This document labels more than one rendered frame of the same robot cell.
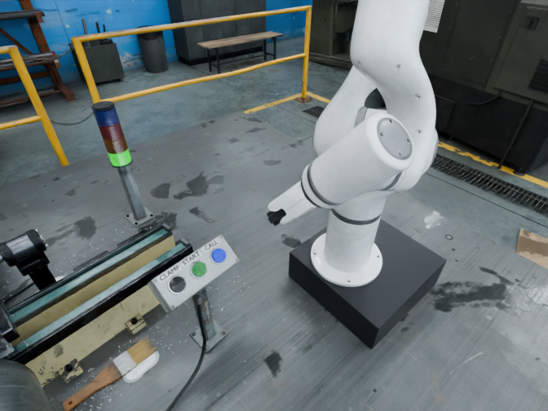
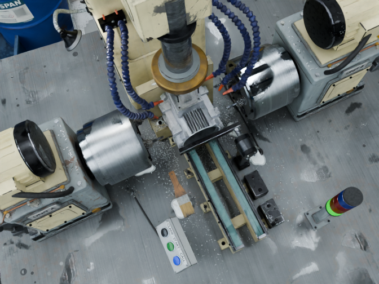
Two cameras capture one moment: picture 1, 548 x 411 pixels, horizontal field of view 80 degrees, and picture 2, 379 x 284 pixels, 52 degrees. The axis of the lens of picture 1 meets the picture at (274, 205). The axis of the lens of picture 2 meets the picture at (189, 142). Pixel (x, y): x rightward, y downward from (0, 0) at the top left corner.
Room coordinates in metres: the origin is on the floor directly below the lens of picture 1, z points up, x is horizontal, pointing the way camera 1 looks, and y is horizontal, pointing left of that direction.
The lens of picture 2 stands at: (0.60, 0.10, 2.39)
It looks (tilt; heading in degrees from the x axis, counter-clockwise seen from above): 70 degrees down; 121
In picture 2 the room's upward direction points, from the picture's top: 9 degrees counter-clockwise
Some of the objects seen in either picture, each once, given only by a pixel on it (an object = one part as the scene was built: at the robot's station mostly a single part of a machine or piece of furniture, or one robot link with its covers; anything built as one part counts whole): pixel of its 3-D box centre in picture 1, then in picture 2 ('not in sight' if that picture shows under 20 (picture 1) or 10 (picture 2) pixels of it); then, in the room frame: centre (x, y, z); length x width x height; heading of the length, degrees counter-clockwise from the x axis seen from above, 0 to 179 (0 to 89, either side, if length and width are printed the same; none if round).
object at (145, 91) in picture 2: not in sight; (174, 89); (0.19, 0.73, 0.97); 0.30 x 0.11 x 0.34; 47
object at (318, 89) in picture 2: not in sight; (322, 59); (0.70, 1.07, 0.99); 0.35 x 0.31 x 0.37; 47
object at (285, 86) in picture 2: not in sight; (267, 78); (0.53, 0.87, 1.04); 0.41 x 0.25 x 0.25; 47
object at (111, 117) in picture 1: (106, 114); (349, 198); (0.90, 0.48, 1.19); 0.06 x 0.06 x 0.04
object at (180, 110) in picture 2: not in sight; (184, 96); (0.27, 0.66, 1.11); 0.12 x 0.11 x 0.07; 137
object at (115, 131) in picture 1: (111, 129); (345, 200); (0.90, 0.48, 1.14); 0.06 x 0.06 x 0.04
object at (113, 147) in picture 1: (115, 143); (340, 203); (0.90, 0.48, 1.10); 0.06 x 0.06 x 0.04
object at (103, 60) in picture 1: (95, 51); not in sight; (4.88, 2.47, 0.41); 0.52 x 0.47 x 0.82; 130
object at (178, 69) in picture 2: not in sight; (176, 47); (0.27, 0.66, 1.43); 0.18 x 0.18 x 0.48
